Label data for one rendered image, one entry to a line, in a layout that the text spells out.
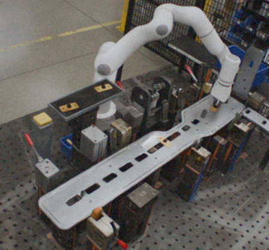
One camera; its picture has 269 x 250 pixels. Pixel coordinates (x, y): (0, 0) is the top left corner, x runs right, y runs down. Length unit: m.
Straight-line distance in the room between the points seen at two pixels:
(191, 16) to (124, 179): 0.83
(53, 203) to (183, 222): 0.72
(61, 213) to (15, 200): 0.47
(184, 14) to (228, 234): 1.14
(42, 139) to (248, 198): 1.20
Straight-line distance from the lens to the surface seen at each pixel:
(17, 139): 2.24
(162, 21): 1.82
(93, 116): 1.85
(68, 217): 1.51
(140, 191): 1.59
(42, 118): 1.66
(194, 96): 2.23
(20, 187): 1.99
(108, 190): 1.61
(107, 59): 1.97
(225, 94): 2.11
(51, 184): 1.61
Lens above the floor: 2.23
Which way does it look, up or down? 39 degrees down
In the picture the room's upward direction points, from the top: 12 degrees clockwise
